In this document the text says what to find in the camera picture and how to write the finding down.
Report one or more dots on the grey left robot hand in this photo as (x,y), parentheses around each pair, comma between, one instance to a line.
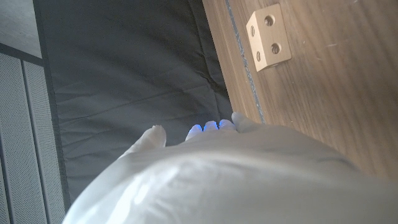
(236,180)

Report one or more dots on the wooden block with holes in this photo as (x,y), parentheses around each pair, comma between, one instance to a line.
(269,34)

